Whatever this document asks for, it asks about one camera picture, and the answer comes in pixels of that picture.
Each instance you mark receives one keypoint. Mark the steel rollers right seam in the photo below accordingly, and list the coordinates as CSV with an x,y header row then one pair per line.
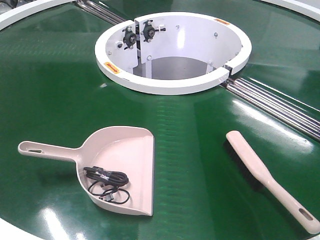
x,y
285,111

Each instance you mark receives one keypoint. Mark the white rim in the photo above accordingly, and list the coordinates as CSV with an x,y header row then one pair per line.
x,y
308,8
14,15

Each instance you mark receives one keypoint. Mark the white outer rim top right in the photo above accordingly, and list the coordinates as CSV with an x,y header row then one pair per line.
x,y
308,8

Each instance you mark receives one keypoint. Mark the orange warning sticker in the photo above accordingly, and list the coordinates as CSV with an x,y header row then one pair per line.
x,y
112,67
222,21

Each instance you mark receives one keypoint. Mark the white central conveyor ring housing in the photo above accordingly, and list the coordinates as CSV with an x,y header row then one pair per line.
x,y
225,49

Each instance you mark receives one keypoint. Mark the orange warning sticker rear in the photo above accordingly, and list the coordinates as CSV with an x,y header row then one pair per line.
x,y
222,21

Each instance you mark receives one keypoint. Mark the steel rollers top seam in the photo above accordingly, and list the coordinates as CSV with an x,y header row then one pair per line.
x,y
100,11

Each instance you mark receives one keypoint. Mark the steel rollers seam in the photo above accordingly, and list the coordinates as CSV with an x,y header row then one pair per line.
x,y
100,11
285,111

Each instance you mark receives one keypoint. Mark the orange warning sticker front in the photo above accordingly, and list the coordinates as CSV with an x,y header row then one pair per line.
x,y
112,67

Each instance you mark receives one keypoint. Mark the black bearing mount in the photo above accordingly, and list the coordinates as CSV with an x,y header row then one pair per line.
x,y
149,31
129,38

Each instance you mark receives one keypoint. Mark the pink plastic dustpan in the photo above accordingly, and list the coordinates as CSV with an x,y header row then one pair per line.
x,y
114,165

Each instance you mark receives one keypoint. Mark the black bearing mount left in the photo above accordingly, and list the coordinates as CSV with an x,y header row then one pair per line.
x,y
129,38

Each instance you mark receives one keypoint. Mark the black bearing mount right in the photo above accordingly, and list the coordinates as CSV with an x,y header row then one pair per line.
x,y
149,31

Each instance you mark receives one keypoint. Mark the white outer rim top left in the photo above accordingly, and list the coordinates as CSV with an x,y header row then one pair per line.
x,y
14,15

